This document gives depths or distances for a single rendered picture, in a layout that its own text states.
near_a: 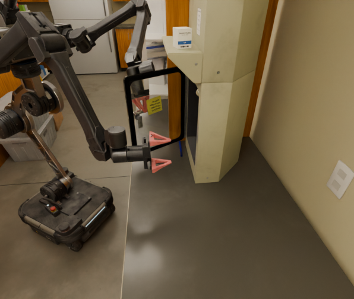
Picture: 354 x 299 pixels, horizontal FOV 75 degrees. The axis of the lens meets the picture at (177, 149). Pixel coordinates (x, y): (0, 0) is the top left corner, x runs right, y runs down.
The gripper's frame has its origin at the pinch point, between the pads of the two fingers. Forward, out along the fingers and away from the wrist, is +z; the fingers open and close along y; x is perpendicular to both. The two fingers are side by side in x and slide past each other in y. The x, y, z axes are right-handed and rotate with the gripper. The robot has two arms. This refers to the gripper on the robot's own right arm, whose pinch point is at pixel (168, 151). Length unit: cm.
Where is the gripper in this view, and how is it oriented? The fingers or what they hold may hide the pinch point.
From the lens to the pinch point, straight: 82.7
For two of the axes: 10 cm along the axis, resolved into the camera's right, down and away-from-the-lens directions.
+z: 9.9, -0.6, 0.9
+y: 0.0, -8.2, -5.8
